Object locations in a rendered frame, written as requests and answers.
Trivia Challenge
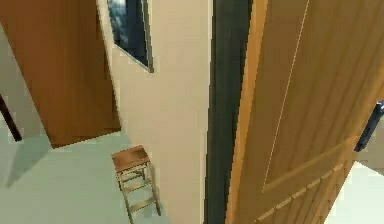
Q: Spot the small brown wooden stool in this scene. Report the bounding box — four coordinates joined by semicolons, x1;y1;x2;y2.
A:
111;144;163;224

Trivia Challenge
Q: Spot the light wooden room door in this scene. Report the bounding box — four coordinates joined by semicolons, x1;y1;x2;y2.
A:
225;0;384;224

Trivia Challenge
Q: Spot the dark brown furniture leg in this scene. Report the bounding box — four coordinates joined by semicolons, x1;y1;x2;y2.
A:
0;94;23;143

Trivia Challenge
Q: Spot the framed dark wall picture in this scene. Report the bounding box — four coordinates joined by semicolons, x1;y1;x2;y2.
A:
106;0;155;74

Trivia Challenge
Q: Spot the black door handle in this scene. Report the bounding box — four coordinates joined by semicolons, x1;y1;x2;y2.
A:
353;101;384;153

